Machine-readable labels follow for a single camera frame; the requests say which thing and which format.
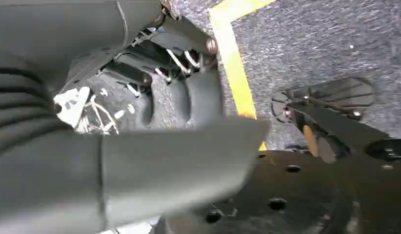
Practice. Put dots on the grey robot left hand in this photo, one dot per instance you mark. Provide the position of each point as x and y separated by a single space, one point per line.
171 168

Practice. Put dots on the ribbed grey left arm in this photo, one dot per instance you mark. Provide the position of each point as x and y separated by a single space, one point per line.
19 106

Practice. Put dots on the yellow floor tape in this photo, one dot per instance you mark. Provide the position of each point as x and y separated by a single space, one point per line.
232 64

